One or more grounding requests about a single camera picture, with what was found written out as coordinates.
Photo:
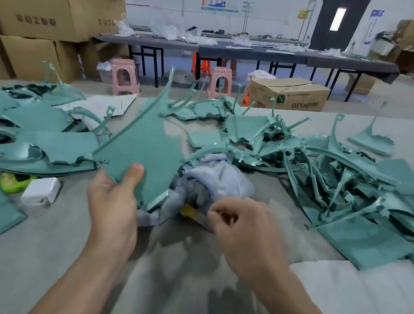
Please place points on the green and yellow gadget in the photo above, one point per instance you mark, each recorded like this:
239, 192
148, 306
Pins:
15, 183

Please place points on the person's left forearm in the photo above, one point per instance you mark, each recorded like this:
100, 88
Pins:
75, 290

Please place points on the white paper sheet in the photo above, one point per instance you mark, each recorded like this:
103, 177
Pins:
96, 104

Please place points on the heap of clear plastic bags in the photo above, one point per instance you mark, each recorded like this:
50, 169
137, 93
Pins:
166, 32

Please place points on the brown cardboard box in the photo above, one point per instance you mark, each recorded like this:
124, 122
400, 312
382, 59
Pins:
287, 95

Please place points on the stack of brown cardboard boxes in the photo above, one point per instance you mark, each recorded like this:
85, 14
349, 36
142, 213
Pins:
43, 12

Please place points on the pink plastic stool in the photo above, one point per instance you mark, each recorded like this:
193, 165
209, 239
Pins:
220, 82
125, 76

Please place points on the grey-blue wiping cloth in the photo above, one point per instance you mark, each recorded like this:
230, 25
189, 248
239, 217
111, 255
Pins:
211, 182

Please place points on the person's right hand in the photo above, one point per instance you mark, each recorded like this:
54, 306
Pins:
245, 244

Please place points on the single green plastic part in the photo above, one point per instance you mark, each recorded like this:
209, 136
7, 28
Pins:
144, 147

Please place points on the long grey work table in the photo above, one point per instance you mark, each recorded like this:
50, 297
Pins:
258, 54

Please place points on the pile of green plastic parts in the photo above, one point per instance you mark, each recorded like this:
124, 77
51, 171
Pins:
42, 141

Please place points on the orange object under table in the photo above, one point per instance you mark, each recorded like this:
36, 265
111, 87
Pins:
201, 64

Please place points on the white power adapter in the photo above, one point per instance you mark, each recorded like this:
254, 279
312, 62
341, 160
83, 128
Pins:
40, 191

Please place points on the person's left hand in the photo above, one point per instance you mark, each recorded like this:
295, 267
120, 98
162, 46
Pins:
114, 215

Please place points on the dark door with window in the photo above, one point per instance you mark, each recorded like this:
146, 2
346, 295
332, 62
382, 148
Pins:
338, 24

